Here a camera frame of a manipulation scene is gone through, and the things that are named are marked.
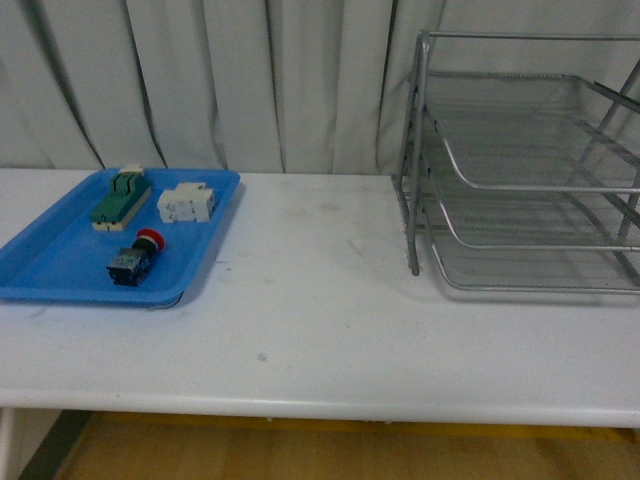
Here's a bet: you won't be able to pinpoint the red emergency stop button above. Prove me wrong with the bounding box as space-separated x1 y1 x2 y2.
106 228 165 287

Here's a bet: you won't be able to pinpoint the silver mesh three-tier rack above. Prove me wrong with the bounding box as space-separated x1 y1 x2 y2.
392 30 639 295

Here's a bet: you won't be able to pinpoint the white circuit breaker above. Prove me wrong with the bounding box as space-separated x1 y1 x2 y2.
157 182 215 223

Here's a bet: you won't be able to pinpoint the white curtain backdrop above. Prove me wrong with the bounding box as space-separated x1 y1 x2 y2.
1 1 639 174

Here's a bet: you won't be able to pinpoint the blue plastic tray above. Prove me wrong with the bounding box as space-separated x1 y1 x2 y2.
1 169 240 306

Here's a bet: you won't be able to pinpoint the green knife switch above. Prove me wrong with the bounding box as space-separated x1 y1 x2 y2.
90 164 151 232

